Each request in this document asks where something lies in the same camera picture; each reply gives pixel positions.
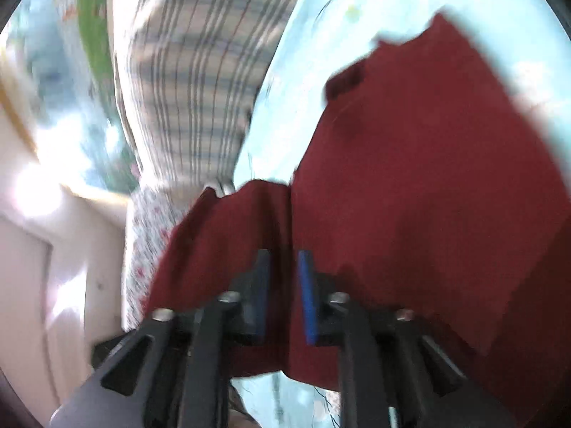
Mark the pink floral quilt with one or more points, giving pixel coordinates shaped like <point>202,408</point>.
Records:
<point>147,240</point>

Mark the plaid quilt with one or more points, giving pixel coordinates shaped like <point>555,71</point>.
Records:
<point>192,76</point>

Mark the white door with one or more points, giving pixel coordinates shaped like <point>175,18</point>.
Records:
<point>22,298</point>

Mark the framed landscape painting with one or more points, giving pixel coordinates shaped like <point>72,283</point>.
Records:
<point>67,98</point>

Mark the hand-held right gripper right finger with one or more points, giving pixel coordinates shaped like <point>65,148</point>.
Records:
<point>308,298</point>

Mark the dark red knit sweater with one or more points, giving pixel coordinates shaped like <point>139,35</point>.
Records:
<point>401,187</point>

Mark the light blue floral bedsheet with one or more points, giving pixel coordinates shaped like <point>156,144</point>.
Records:
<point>321,31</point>

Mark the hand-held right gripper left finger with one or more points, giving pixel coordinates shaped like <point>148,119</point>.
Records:
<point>258,298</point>

